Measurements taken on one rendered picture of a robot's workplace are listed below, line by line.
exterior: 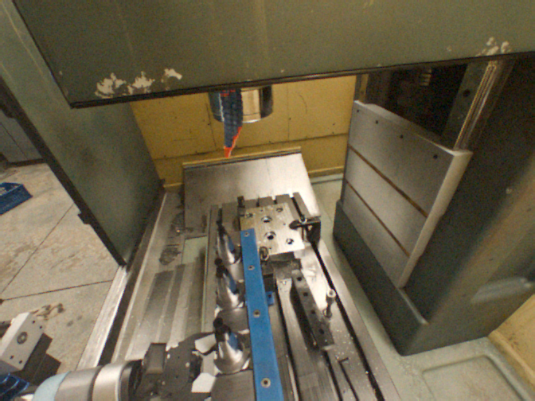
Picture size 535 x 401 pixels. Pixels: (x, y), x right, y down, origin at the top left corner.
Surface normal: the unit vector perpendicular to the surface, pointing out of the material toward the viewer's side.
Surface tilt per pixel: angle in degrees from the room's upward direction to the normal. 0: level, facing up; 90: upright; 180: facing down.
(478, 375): 0
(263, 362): 0
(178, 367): 1
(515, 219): 90
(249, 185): 24
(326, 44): 90
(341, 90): 90
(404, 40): 90
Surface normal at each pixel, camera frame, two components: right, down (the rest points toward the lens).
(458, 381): -0.07, -0.80
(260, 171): 0.00, -0.50
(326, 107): 0.16, 0.58
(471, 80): -0.98, 0.16
